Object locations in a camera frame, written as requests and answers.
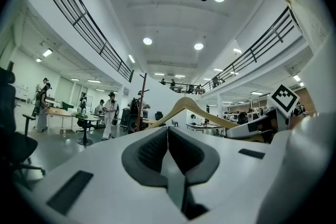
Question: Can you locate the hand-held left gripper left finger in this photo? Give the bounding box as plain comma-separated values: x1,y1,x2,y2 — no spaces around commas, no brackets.
15,126,190,224

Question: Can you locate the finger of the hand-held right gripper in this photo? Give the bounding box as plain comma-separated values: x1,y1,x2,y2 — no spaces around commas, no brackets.
226,109,278,140

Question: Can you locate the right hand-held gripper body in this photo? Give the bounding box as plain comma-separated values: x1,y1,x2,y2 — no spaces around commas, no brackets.
265,83,300,131

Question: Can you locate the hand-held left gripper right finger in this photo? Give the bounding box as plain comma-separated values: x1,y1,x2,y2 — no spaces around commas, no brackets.
167,126,289,224

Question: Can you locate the light wooden hanger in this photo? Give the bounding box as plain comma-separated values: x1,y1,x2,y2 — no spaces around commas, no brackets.
143,95,272,143

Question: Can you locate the person's right forearm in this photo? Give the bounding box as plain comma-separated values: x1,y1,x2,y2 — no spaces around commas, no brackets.
290,112,320,131

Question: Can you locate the black swivel chair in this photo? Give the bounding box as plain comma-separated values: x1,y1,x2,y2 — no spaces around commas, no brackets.
120,108,137,132

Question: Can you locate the black backpack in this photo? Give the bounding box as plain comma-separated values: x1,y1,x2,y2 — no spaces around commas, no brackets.
130,98,140,120

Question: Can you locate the black balcony railing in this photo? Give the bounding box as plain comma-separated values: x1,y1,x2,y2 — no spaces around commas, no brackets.
202,6,300,93
43,0,135,84

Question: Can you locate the long wooden table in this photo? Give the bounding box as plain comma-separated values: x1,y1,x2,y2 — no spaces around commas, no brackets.
45,106,75,131

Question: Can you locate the red-brown wooden coat rack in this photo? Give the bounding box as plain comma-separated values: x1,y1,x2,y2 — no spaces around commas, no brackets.
138,72,151,132

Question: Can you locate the black office chair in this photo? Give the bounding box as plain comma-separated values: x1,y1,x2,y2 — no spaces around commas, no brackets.
0,67,47,187

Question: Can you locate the group of rectangular ceiling lights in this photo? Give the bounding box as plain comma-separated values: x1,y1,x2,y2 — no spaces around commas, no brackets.
35,47,307,103

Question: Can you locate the round pedestal table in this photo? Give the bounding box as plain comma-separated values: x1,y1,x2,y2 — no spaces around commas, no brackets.
71,112,104,146

